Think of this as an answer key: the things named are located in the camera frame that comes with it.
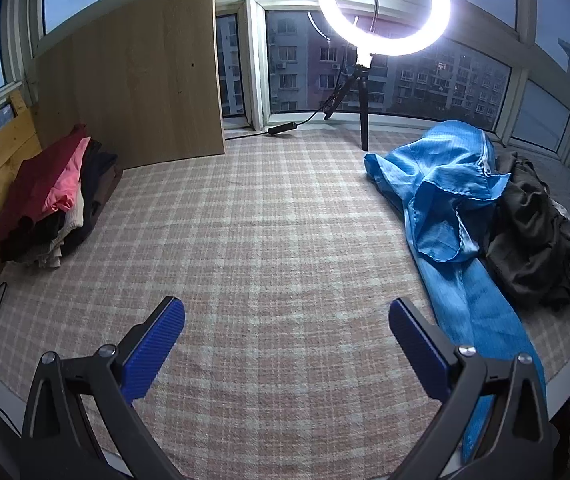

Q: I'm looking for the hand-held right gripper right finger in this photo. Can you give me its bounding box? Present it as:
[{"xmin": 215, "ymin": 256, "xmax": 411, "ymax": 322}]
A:
[{"xmin": 388, "ymin": 297, "xmax": 552, "ymax": 480}]

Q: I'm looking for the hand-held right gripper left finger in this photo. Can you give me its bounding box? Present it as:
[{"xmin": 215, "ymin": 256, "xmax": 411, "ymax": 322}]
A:
[{"xmin": 21, "ymin": 296, "xmax": 186, "ymax": 480}]

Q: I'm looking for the blue zip coat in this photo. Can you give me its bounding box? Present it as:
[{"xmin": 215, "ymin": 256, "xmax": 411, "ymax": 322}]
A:
[{"xmin": 363, "ymin": 120, "xmax": 547, "ymax": 466}]

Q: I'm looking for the beige knit sweater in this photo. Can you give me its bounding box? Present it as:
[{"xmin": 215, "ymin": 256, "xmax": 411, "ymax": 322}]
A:
[{"xmin": 20, "ymin": 192, "xmax": 86, "ymax": 270}]

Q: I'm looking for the dark olive garment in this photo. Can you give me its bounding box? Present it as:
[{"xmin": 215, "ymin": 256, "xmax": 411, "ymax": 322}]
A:
[{"xmin": 482, "ymin": 149, "xmax": 570, "ymax": 311}]

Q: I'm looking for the black garment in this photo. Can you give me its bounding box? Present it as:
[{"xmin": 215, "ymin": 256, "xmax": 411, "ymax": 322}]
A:
[{"xmin": 0, "ymin": 215, "xmax": 66, "ymax": 263}]

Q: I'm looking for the white garment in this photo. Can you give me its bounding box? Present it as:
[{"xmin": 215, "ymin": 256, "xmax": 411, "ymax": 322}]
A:
[{"xmin": 547, "ymin": 199, "xmax": 570, "ymax": 223}]

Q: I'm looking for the dark red garment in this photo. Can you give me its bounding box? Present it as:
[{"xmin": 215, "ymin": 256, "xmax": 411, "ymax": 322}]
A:
[{"xmin": 0, "ymin": 123, "xmax": 90, "ymax": 246}]

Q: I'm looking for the light wooden board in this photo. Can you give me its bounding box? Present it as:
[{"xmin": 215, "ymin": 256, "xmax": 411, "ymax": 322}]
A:
[{"xmin": 32, "ymin": 0, "xmax": 226, "ymax": 171}]

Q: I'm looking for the black ring light cable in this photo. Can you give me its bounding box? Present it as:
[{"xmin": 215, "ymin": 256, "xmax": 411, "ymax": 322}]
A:
[{"xmin": 224, "ymin": 80, "xmax": 346, "ymax": 142}]

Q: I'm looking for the white ring light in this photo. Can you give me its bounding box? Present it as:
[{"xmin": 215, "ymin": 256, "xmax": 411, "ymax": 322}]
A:
[{"xmin": 318, "ymin": 0, "xmax": 452, "ymax": 58}]

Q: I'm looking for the white window frame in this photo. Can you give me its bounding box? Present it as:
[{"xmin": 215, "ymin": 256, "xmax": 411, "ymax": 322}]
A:
[{"xmin": 0, "ymin": 0, "xmax": 570, "ymax": 196}]

